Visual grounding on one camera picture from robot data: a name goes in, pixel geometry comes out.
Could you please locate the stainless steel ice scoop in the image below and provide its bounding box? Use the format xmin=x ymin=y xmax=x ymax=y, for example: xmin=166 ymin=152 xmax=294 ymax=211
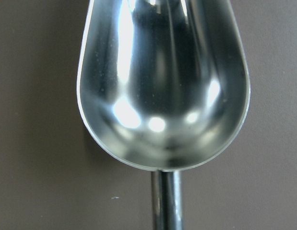
xmin=77 ymin=0 xmax=250 ymax=230

